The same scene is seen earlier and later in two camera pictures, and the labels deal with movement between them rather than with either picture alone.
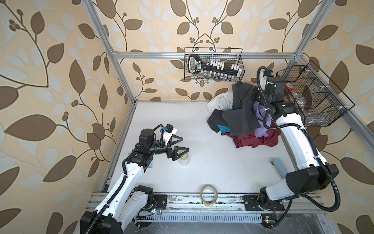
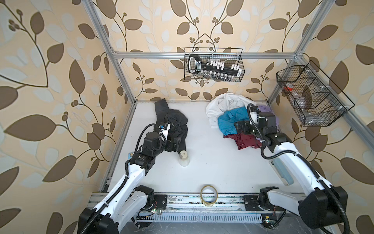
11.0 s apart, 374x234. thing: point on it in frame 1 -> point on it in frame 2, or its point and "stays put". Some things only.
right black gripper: (255, 90) -> (245, 124)
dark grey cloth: (241, 119) -> (177, 120)
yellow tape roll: (207, 204) stays put
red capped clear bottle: (289, 87) stays put
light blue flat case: (278, 166) stays put
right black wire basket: (318, 101) stays put
